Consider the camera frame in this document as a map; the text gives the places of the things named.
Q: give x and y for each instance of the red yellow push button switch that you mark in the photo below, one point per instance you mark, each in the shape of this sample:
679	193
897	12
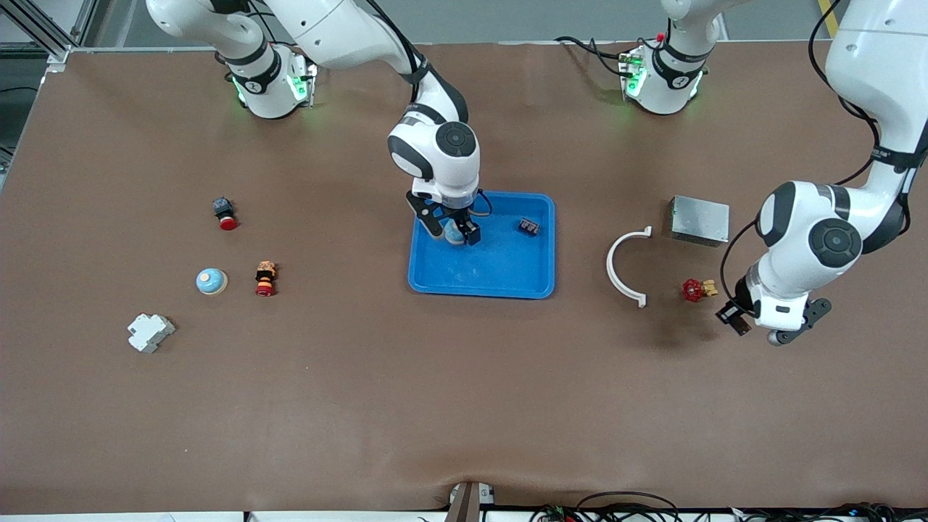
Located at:
266	279

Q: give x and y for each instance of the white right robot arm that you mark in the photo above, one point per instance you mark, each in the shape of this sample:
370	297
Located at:
341	29

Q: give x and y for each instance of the white circuit breaker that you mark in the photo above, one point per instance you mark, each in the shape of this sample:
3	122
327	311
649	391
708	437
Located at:
150	333

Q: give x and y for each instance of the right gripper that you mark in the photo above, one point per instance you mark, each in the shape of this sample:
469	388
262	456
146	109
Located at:
460	215

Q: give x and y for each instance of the blue bell with cream button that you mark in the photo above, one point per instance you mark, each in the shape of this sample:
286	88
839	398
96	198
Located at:
452	233
211	281

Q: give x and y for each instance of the silver metal power supply box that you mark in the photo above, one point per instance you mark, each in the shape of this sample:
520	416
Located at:
699	220

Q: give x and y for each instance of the blue plastic tray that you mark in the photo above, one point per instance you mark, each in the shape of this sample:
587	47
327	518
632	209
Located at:
500	268

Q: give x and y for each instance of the black red emergency stop button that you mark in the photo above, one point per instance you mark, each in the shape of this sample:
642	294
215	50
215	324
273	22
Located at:
227	217

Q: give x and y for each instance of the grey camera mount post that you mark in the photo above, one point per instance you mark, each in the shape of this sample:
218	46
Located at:
464	504

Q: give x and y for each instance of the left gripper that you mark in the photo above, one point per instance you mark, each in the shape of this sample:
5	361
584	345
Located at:
742	298

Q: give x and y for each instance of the aluminium frame with corner bracket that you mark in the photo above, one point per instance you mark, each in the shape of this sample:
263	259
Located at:
58	58

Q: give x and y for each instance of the white curved plastic bracket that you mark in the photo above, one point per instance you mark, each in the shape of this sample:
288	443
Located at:
609	268

